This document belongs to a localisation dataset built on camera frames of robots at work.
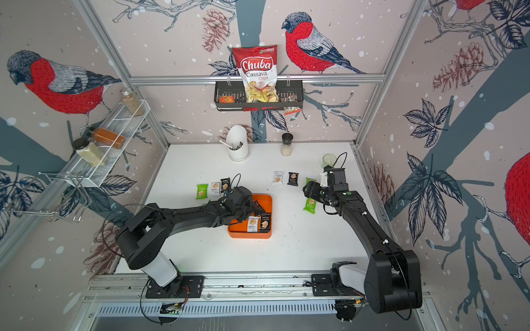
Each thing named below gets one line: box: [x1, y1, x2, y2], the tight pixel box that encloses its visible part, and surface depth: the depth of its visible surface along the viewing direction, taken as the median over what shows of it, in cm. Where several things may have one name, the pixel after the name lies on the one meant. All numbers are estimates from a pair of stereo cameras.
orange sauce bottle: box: [91, 127, 126, 150], surface depth 74 cm
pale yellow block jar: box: [75, 142, 109, 167], surface depth 68 cm
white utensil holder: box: [225, 124, 249, 162], surface depth 110 cm
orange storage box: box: [227, 194, 273, 239], surface depth 87 cm
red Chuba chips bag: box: [231, 44, 279, 103], surface depth 85 cm
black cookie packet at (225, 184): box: [220, 177, 230, 194], surface depth 103 cm
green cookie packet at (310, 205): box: [302, 197, 317, 215], surface depth 96 cm
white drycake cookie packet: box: [271, 171, 285, 186], surface depth 106 cm
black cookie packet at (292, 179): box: [287, 171, 299, 187], surface depth 106 cm
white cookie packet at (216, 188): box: [210, 181, 222, 196], surface depth 103 cm
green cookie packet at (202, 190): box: [195, 183, 210, 200], surface depth 102 cm
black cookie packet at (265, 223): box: [259, 213, 271, 234], surface depth 88 cm
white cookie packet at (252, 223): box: [247, 215, 261, 233], surface depth 90 cm
